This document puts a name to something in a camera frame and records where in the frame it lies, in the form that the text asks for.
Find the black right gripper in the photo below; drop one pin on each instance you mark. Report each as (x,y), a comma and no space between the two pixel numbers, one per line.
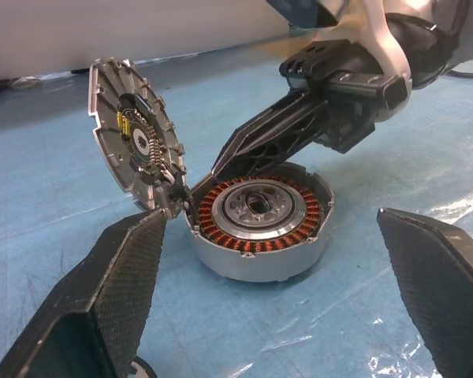
(347,78)

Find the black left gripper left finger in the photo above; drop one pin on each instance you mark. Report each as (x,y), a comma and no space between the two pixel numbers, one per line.
(102,307)

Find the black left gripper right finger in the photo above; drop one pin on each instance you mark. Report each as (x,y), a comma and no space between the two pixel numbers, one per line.
(449,299)

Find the silver motor housing copper windings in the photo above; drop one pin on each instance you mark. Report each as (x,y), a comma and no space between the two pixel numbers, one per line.
(220,260)

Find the silver finned motor lid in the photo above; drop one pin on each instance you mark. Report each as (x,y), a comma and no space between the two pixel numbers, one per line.
(106,145)

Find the blue plastic table cover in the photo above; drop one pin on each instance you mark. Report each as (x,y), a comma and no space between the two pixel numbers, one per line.
(43,189)

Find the white backdrop sheet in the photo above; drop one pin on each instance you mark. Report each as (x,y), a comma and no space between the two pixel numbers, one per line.
(142,27)

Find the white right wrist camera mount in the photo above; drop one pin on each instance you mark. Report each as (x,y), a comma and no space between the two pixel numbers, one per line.
(390,47)

